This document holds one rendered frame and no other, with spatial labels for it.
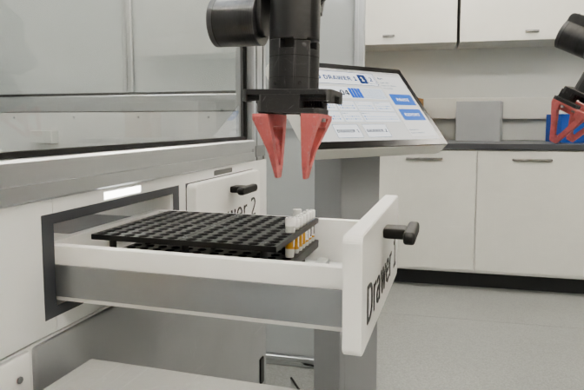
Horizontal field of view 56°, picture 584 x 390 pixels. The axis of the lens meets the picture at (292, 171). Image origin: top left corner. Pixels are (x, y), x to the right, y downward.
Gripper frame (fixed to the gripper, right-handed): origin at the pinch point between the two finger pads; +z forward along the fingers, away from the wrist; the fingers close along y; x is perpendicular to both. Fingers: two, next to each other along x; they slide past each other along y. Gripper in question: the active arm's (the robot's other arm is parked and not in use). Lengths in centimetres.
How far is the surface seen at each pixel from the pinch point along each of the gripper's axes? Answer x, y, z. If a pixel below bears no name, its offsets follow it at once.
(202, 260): -11.6, -5.6, 8.3
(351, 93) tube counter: 96, -12, -16
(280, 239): -3.7, -0.1, 7.3
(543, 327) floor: 235, 62, 91
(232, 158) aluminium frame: 36.0, -22.8, 0.8
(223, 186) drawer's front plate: 28.5, -21.2, 5.3
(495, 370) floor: 177, 36, 93
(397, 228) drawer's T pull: -0.2, 12.2, 5.8
